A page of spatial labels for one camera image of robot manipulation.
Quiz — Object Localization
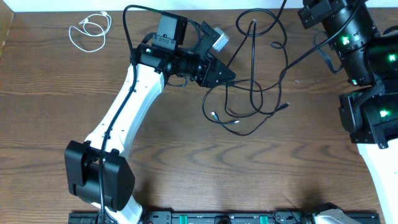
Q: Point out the black usb cable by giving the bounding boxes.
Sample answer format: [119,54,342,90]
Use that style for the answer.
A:
[211,0,290,125]
[201,18,290,137]

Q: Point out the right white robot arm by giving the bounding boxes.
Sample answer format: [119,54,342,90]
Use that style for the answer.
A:
[298,0,397,223]

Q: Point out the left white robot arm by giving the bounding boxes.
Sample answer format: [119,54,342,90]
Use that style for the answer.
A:
[64,12,235,223]

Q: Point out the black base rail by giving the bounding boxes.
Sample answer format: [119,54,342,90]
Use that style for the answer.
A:
[67,210,381,224]

